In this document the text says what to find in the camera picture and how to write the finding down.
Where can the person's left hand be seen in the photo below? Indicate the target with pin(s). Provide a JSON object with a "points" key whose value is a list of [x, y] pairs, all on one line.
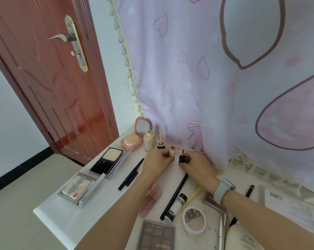
{"points": [[157, 164]]}

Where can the person's right hand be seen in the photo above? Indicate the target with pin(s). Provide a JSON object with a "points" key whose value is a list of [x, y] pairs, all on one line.
{"points": [[201, 171]]}

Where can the small peach lip glaze tube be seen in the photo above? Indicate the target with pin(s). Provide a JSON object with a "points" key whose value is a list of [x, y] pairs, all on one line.
{"points": [[172, 151]]}

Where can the black foundation bottle cap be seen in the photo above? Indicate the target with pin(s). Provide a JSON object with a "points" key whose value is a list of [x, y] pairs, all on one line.
{"points": [[160, 144]]}

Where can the dark lip glaze wand cap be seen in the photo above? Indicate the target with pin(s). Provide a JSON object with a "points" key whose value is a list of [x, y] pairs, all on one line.
{"points": [[183, 159]]}

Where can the beige foundation bottle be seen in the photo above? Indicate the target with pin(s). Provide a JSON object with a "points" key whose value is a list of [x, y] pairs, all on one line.
{"points": [[149, 141]]}

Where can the black eyeliner pencils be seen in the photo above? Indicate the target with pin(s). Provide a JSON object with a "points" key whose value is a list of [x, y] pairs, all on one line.
{"points": [[130, 175]]}

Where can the small red blush palette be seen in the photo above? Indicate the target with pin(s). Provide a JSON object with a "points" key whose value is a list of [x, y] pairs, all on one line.
{"points": [[211, 203]]}

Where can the pink cushion compact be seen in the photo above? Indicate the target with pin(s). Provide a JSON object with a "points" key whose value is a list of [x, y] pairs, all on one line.
{"points": [[132, 141]]}

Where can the black eyeliner pencil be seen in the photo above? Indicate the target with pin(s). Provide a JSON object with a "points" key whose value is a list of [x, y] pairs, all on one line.
{"points": [[175, 195]]}

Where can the pink lip gloss tube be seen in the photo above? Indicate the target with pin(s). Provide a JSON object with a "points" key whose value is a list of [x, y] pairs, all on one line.
{"points": [[150, 200]]}

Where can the small black white bottle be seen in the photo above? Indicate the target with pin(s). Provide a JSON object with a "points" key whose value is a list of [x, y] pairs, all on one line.
{"points": [[175, 208]]}

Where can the dark grey palette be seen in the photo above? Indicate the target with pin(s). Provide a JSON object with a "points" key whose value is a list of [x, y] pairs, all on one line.
{"points": [[110, 160]]}

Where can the round white powder compact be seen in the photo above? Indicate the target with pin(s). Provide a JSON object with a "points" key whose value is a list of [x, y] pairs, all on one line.
{"points": [[194, 221]]}

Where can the black pen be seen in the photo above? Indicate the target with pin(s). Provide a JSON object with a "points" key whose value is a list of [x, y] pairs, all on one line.
{"points": [[249, 191]]}

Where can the silver mascara tube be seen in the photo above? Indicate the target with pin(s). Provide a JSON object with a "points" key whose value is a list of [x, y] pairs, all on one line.
{"points": [[221, 231]]}

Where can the orange brown eyeshadow palette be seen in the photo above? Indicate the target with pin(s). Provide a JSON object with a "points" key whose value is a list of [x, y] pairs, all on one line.
{"points": [[157, 236]]}

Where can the white oval compact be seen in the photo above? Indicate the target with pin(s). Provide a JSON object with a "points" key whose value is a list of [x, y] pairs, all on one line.
{"points": [[243, 239]]}

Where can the silver square palette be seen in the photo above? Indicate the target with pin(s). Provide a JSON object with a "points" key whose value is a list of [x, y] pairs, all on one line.
{"points": [[78, 190]]}

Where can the paper instruction sheet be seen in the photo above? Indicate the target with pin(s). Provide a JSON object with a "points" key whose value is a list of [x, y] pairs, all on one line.
{"points": [[295, 210]]}

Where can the person's right forearm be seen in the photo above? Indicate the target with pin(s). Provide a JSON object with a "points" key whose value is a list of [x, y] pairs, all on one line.
{"points": [[271, 221]]}

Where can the person's left forearm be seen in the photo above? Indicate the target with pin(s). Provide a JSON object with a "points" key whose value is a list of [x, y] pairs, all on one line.
{"points": [[115, 218]]}

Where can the white smartwatch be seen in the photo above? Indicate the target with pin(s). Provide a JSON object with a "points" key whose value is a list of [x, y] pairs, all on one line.
{"points": [[222, 192]]}

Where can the lilac cartoon cloth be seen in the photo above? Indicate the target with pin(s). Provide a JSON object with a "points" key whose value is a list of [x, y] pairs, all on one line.
{"points": [[198, 75]]}

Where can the brown wooden door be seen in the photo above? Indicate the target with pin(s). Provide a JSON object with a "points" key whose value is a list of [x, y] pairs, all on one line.
{"points": [[55, 88]]}

